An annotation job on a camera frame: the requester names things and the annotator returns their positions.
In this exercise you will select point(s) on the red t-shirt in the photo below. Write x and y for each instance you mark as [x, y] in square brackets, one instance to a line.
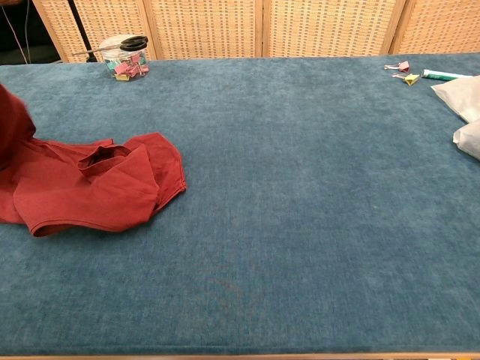
[93, 195]

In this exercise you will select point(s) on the wicker folding screen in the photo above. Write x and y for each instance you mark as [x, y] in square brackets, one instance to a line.
[210, 26]

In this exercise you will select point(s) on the blue table cloth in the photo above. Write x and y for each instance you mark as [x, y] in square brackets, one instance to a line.
[300, 225]

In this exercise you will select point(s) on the pink clip inside jar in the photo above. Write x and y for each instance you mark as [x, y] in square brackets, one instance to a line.
[123, 68]

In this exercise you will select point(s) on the clear plastic clip jar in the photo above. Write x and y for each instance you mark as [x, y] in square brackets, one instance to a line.
[112, 56]

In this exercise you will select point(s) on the pink binder clip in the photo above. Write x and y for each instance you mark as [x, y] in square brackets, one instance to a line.
[404, 66]

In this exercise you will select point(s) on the yellow binder clip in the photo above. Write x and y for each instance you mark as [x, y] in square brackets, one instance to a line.
[412, 79]

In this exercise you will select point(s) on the black tripod stand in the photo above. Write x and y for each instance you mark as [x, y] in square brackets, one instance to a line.
[79, 26]

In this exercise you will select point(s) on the white teal glue tube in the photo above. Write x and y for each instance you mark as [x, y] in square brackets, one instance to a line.
[438, 75]

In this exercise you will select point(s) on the plain white plastic bag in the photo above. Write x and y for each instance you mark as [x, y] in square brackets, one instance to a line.
[468, 142]

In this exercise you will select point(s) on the white bag with label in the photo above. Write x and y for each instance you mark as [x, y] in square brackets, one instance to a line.
[461, 97]

